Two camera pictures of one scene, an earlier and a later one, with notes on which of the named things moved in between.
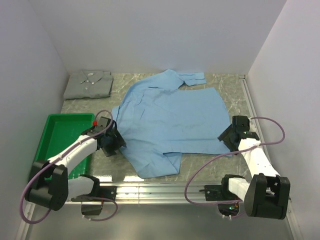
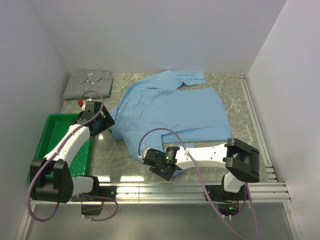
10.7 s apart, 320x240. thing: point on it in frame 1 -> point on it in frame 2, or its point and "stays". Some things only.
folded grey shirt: x=88 y=83 stays
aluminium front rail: x=155 y=192 stays
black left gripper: x=118 y=142 -> x=107 y=121
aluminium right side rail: x=250 y=104 stays
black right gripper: x=224 y=136 -> x=166 y=176
